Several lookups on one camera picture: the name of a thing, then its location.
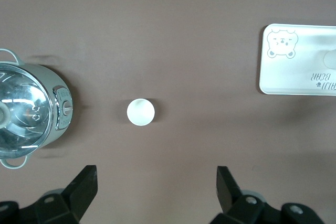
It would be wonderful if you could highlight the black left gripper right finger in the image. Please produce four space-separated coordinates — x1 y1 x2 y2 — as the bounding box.
211 166 323 224

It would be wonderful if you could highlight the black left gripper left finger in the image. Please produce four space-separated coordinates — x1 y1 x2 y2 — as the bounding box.
0 165 99 224

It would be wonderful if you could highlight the white plastic cup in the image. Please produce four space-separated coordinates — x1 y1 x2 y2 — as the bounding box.
126 98 155 127

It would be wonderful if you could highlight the glass pot lid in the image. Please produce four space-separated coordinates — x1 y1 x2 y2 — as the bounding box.
0 61 53 159

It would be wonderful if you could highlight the grey pot, glass lid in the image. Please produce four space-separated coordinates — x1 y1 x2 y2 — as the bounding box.
0 48 74 169

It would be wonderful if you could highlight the cream tray with bear print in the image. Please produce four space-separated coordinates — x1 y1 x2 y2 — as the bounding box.
258 23 336 96

